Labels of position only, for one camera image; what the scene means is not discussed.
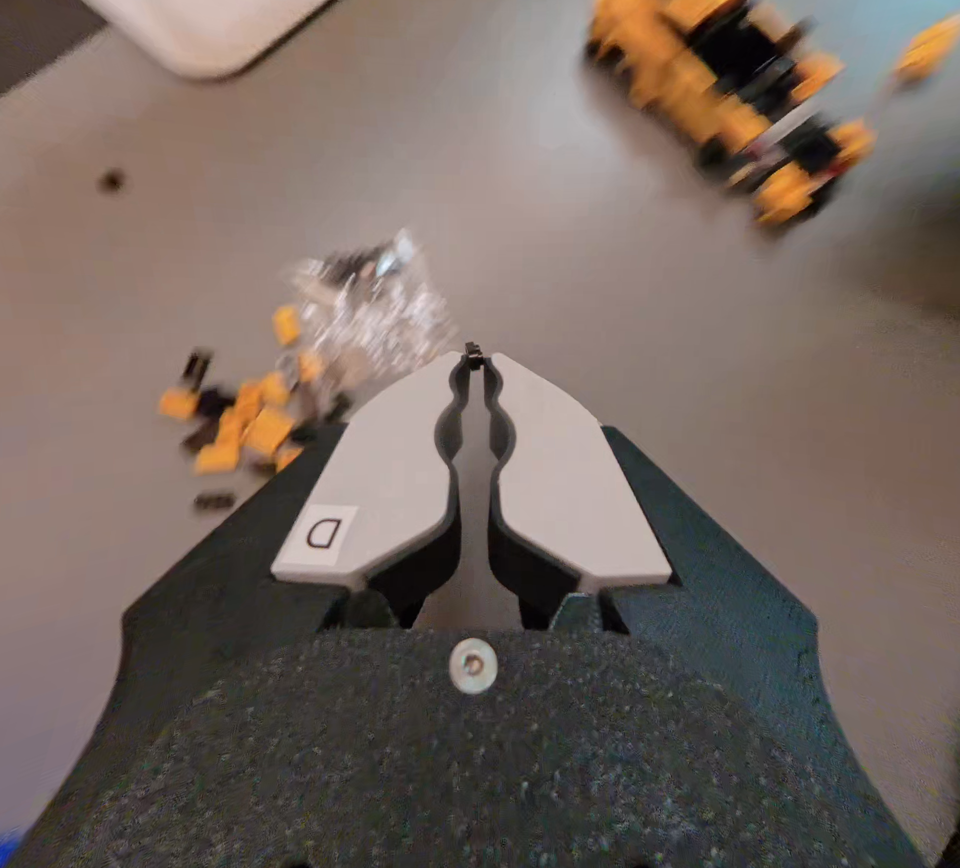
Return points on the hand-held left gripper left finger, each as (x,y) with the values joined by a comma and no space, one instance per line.
(375,493)

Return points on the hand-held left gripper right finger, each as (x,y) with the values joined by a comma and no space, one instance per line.
(577,500)

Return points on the heap of yellow black tiles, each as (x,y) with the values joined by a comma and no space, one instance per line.
(255,425)

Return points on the clear plastic bag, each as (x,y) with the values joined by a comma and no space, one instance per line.
(375,313)

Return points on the yellow lego car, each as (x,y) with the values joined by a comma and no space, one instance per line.
(675,58)

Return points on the yellow lego side panel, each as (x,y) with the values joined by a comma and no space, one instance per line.
(926,50)

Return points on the flat black lego tile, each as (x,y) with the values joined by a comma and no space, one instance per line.
(214,502)

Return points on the tiny black lego piece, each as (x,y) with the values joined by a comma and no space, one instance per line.
(112,180)

